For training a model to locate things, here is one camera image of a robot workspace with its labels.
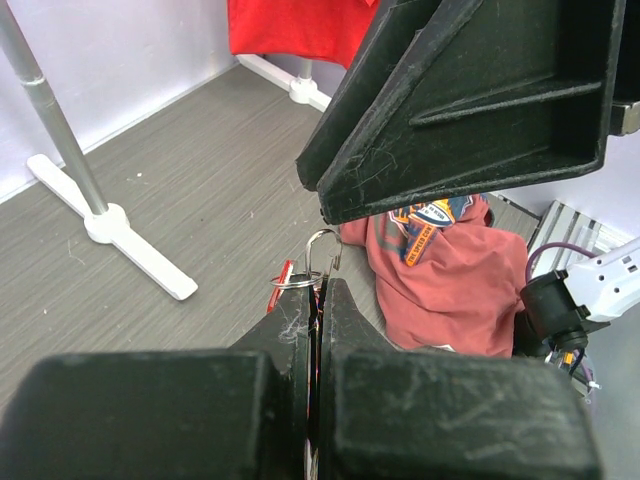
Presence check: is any aluminium corner profile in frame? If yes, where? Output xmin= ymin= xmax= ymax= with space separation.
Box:
xmin=529 ymin=200 xmax=634 ymax=277

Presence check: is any red cloth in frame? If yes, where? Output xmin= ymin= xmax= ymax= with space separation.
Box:
xmin=227 ymin=0 xmax=379 ymax=68

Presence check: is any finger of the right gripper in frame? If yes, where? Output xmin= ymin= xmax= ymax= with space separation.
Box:
xmin=296 ymin=0 xmax=625 ymax=225

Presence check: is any maroon printed t-shirt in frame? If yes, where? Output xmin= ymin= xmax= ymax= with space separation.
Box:
xmin=340 ymin=194 xmax=528 ymax=358

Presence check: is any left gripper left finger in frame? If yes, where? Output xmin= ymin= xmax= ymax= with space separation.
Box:
xmin=1 ymin=288 xmax=310 ymax=479

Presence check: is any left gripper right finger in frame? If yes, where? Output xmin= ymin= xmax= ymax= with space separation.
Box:
xmin=318 ymin=279 xmax=602 ymax=479

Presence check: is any red tagged key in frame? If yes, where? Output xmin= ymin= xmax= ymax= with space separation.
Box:
xmin=266 ymin=259 xmax=295 ymax=313

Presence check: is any metal rack pole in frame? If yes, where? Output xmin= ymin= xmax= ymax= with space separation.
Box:
xmin=1 ymin=1 xmax=108 ymax=215

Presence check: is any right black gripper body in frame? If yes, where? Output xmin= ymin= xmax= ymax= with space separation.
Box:
xmin=609 ymin=0 xmax=640 ymax=136

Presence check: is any white pole base foot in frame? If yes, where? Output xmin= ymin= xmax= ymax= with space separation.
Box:
xmin=27 ymin=154 xmax=198 ymax=301

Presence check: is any metal keyring with keys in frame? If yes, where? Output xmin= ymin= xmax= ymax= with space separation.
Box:
xmin=270 ymin=227 xmax=346 ymax=361

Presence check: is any right white rack foot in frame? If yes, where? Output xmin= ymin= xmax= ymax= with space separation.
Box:
xmin=236 ymin=54 xmax=331 ymax=112

